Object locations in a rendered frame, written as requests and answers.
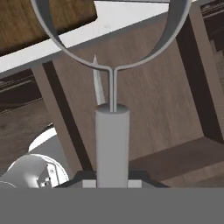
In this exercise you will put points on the wooden cutting board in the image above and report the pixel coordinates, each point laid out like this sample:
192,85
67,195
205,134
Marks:
23,23

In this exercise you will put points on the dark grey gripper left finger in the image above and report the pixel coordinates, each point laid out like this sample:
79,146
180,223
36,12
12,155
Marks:
86,179

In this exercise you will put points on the grey metal peeler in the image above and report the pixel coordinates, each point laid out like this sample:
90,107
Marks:
112,145

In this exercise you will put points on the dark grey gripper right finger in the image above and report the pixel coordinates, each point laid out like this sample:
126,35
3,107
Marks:
138,179

